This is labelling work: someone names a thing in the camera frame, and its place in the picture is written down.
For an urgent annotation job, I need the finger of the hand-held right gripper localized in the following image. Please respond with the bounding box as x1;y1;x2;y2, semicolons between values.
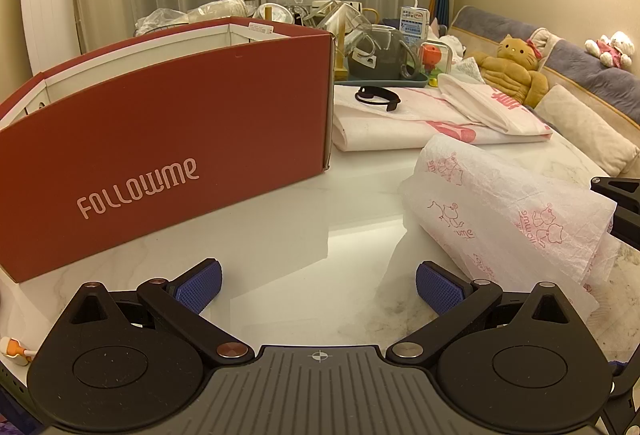
590;174;640;244

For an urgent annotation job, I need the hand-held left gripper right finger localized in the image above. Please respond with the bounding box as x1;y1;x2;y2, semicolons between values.
385;260;574;363

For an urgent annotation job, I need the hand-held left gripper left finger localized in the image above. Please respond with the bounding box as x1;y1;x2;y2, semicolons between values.
66;257;255;364

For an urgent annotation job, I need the white pink-printed shopping bag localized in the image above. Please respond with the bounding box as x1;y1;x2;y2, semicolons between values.
397;133;622;317

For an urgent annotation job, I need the folded white red-lettered bag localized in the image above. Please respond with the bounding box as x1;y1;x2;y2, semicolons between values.
437;74;554;144

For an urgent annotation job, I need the flat folded white pink bag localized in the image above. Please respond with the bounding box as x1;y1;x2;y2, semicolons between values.
332;85;478;152

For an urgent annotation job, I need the clear plastic bag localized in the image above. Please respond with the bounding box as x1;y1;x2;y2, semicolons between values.
133;7;192;37

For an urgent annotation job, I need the beige cushion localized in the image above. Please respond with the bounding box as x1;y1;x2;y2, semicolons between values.
534;84;640;179

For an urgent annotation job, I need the grey sofa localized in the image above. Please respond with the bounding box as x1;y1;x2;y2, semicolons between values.
444;4;640;178

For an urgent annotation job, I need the white plush in pink dress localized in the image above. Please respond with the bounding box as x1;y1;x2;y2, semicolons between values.
584;30;635;69

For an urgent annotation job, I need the red cardboard box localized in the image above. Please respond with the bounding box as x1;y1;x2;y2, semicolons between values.
0;17;335;284

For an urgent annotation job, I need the yellow muscular cat plush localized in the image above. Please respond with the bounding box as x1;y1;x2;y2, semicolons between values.
467;34;552;109

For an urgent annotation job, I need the green tray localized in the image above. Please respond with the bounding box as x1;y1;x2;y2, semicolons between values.
334;65;437;89

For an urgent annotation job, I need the orange toy in clear case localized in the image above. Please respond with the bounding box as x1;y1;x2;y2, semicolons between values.
419;40;454;79

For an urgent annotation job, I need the milk carton with straw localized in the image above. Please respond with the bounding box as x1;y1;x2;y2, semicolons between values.
398;0;430;47

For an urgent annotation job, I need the glass jar with lid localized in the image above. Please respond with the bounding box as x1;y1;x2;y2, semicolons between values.
219;0;261;17

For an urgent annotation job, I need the white orange cable plug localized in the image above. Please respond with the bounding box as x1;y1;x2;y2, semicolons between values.
0;336;39;366

